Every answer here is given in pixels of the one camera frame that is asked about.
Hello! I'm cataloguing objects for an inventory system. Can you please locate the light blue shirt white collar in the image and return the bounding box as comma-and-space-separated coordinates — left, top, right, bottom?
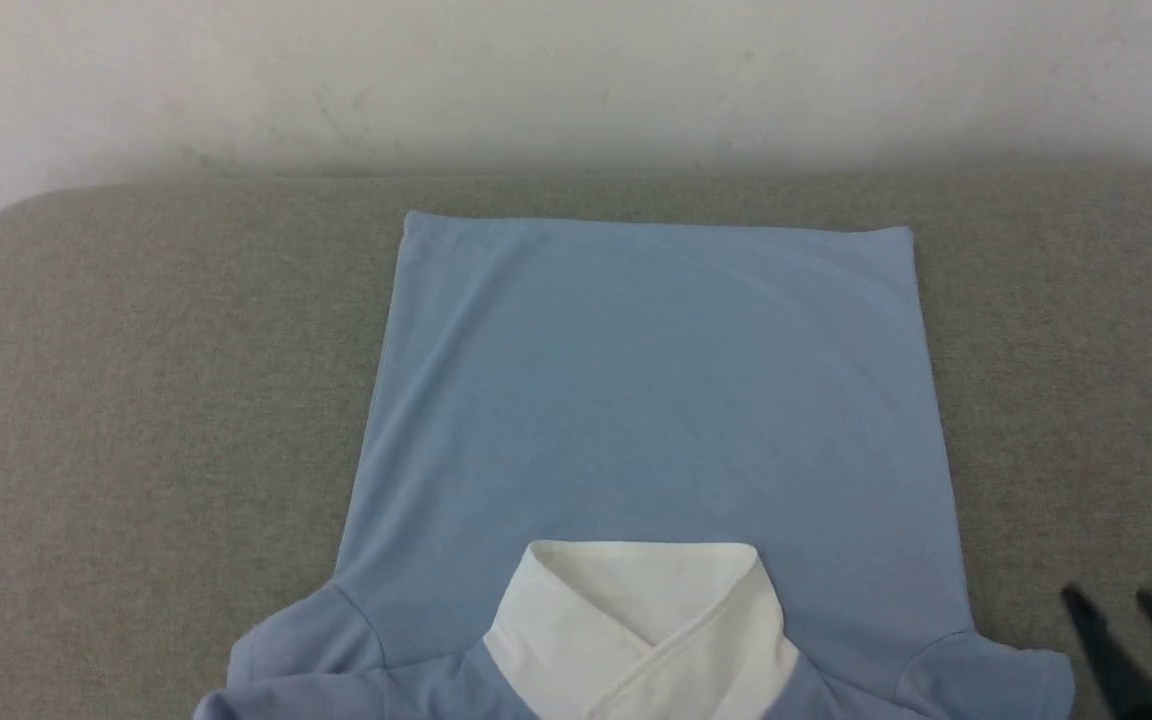
193, 209, 1077, 720

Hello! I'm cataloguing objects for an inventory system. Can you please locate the grey-green fabric sofa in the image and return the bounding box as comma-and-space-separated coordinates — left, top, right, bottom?
0, 165, 1152, 720

